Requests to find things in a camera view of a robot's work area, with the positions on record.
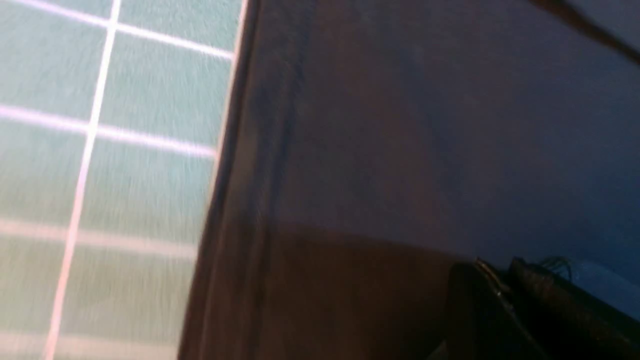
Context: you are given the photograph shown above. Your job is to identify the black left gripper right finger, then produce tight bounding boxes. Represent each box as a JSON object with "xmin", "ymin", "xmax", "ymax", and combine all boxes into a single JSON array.
[{"xmin": 509, "ymin": 257, "xmax": 639, "ymax": 360}]

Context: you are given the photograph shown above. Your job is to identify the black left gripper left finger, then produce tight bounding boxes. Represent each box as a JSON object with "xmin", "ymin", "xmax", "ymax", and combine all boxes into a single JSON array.
[{"xmin": 446, "ymin": 260, "xmax": 551, "ymax": 360}]

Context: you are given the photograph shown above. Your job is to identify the dark gray long-sleeve top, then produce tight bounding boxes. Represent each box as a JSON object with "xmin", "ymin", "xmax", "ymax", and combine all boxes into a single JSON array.
[{"xmin": 177, "ymin": 0, "xmax": 640, "ymax": 360}]

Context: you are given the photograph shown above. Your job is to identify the green checkered tablecloth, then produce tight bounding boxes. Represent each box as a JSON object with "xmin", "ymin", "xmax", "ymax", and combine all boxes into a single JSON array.
[{"xmin": 1, "ymin": 0, "xmax": 247, "ymax": 360}]

